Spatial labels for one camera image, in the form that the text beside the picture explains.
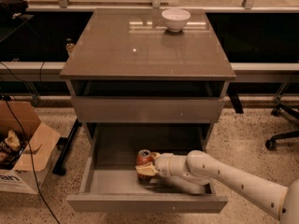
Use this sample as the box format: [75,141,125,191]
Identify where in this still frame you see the grey drawer cabinet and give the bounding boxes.
[59,8,236,215]

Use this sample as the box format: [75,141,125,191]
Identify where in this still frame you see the orange soda can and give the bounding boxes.
[136,149,153,179]

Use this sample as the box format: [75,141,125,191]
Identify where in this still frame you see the black table leg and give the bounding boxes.
[52,119,81,175]

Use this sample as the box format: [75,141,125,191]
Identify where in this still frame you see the brown cardboard box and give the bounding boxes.
[0,101,61,194]

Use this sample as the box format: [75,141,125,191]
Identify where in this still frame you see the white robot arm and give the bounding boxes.
[135,149,299,224]

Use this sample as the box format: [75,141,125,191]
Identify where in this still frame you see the black cable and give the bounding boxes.
[0,61,62,224]

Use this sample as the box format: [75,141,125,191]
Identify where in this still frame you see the black bag on desk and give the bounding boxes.
[0,0,28,22]

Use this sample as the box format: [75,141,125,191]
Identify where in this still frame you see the small bottle behind cabinet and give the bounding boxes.
[65,38,75,54]

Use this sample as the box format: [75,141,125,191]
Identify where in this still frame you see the black office chair base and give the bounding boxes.
[264,102,299,151]

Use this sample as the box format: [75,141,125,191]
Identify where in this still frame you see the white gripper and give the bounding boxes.
[135,152,174,177]

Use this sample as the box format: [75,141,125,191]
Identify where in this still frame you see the white ceramic bowl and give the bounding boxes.
[162,8,191,32]

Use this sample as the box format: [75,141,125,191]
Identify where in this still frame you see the closed grey top drawer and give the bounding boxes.
[71,96,224,123]

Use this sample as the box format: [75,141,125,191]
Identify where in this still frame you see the snack bags in box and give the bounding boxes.
[0,130,25,170]

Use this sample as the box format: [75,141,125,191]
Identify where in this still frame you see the open grey middle drawer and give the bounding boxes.
[67,124,227,213]

